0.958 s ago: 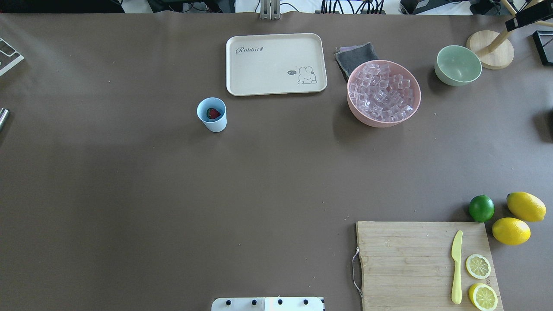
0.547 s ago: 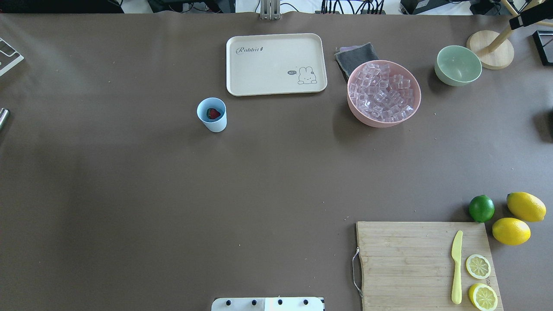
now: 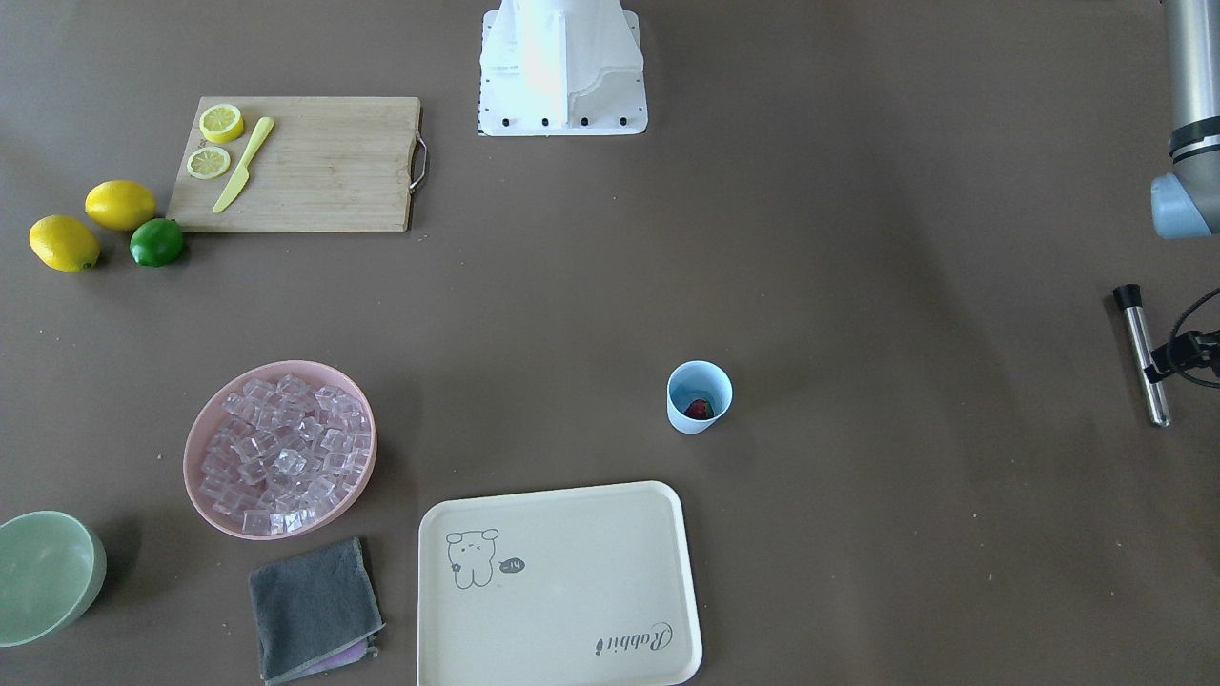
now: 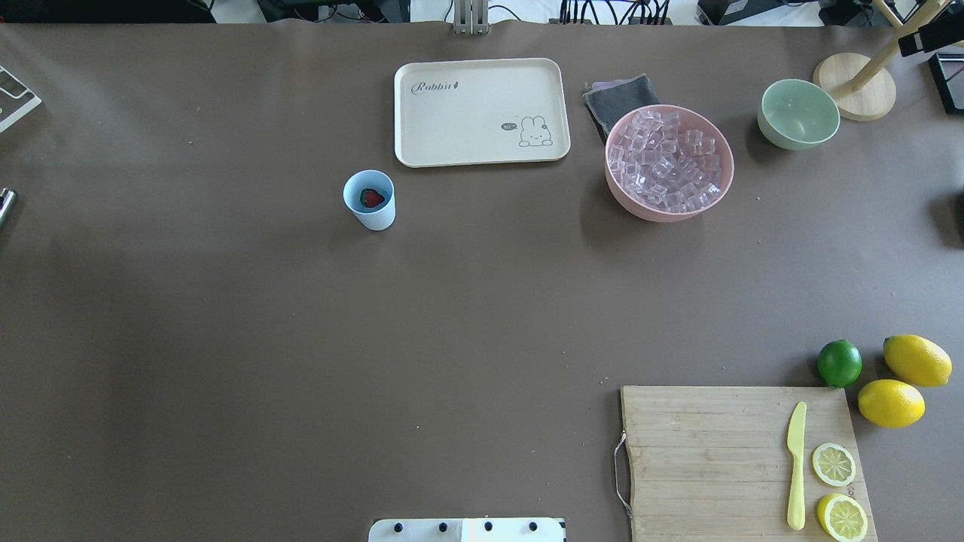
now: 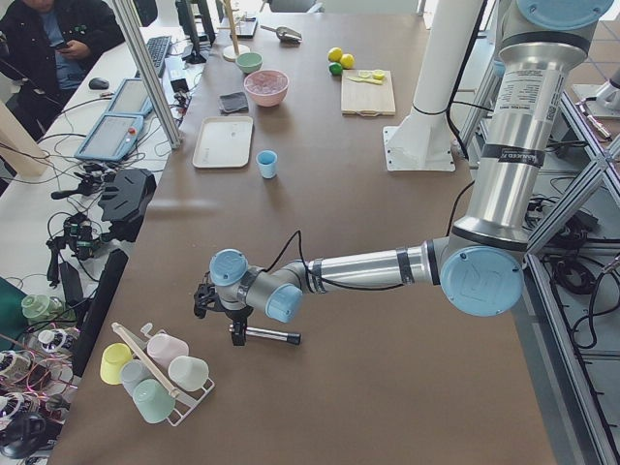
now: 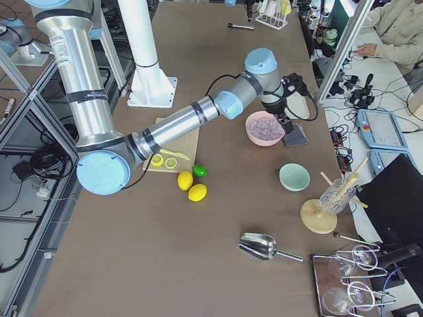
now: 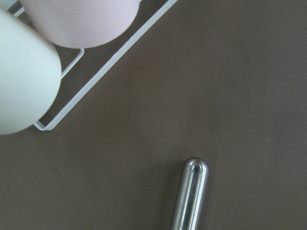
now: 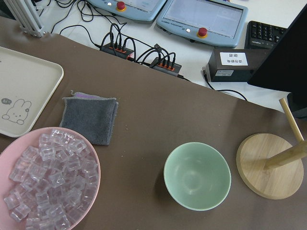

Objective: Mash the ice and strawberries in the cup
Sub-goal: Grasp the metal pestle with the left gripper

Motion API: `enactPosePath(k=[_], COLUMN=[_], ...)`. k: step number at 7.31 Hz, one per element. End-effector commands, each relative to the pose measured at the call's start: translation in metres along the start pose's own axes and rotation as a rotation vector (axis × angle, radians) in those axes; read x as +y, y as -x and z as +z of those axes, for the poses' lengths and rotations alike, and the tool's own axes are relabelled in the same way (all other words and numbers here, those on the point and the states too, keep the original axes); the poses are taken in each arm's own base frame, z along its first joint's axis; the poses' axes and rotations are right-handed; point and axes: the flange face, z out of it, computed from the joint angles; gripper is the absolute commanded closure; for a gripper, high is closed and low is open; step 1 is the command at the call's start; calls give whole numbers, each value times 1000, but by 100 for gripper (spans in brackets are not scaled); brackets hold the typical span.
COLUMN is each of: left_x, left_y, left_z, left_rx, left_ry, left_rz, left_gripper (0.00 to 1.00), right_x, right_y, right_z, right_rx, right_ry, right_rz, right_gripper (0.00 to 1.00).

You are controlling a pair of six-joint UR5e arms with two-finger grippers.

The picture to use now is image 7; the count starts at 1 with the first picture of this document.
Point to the steel muddler black tip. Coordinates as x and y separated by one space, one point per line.
190 195

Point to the white cup rack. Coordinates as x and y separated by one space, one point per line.
105 68

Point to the pink cup in rack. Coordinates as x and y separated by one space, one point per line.
81 23

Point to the white cup in rack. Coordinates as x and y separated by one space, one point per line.
30 75

